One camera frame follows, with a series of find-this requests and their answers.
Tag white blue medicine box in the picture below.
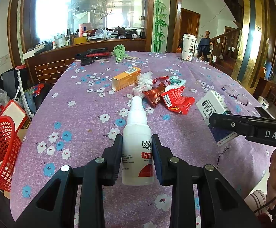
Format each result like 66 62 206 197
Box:
197 90 238 146

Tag white spray bottle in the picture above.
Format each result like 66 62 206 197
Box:
121 96 153 186

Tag red torn paper package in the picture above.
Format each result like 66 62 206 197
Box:
161 86 195 115

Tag teal tissue packet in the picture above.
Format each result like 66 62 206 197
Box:
169 76 186 88

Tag dark red snack wrapper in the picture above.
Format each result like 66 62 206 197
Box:
142 82 166 108

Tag clear plastic bag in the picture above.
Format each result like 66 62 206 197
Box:
133 72 153 99

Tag orange medicine box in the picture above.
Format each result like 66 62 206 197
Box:
112 67 141 92

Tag red pink wrapper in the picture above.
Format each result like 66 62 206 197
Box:
152 76 170 87

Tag right hand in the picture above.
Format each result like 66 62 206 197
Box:
266 150 276 202

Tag eyeglasses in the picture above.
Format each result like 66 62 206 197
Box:
221 84 249 105

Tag red plastic basket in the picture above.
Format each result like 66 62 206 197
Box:
0 116 21 192

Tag red lidded white box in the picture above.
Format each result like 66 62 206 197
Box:
0 100 28 133

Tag purple floral tablecloth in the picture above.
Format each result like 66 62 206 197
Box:
10 52 276 226

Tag white paper coffee cup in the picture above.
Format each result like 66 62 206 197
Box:
182 33 197 62

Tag wooden counter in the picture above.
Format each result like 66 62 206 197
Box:
23 38 150 86

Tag black red tool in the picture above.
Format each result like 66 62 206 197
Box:
75 47 111 66

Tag green crumpled cloth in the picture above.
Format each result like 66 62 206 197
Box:
113 44 128 63

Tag black bag with rope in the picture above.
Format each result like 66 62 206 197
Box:
0 65 34 120

